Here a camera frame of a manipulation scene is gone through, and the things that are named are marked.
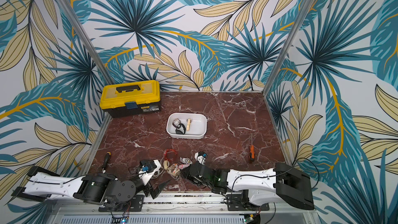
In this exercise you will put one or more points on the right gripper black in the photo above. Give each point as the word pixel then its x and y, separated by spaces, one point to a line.
pixel 193 174

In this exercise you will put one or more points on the cream square-face watch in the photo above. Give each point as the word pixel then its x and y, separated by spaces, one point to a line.
pixel 189 121

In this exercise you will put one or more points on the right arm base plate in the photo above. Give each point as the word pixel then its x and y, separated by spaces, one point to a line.
pixel 241 205

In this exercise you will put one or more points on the white plastic storage box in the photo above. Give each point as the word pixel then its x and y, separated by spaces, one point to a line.
pixel 198 126

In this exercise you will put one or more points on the rose gold brown-strap watch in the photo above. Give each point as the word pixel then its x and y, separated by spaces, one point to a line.
pixel 176 123

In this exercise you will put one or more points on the aluminium front rail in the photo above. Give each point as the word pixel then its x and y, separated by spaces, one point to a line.
pixel 182 208

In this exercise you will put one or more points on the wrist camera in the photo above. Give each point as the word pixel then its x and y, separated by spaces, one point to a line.
pixel 200 157
pixel 149 167

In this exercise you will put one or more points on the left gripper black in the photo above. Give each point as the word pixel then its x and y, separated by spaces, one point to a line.
pixel 157 191

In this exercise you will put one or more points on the black yellow screwdriver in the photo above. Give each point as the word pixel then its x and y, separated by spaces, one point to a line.
pixel 106 161

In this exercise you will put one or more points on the yellow and black toolbox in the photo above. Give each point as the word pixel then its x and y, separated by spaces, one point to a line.
pixel 128 99

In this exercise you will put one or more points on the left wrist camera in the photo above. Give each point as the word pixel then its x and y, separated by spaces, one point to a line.
pixel 149 167

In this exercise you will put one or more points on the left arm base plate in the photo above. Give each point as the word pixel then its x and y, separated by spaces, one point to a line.
pixel 135 204

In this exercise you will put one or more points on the pink white watch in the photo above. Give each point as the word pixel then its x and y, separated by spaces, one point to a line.
pixel 185 162

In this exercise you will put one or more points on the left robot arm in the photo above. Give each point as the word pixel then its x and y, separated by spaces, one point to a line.
pixel 102 189

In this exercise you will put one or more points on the small cream watch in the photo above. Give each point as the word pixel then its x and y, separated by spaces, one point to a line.
pixel 166 164

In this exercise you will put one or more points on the orange screwdriver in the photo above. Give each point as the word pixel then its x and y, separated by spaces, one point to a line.
pixel 252 149

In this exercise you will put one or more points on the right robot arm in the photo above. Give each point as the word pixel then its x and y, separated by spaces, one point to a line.
pixel 280 184

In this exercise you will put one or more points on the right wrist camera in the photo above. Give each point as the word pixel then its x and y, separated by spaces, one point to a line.
pixel 200 157

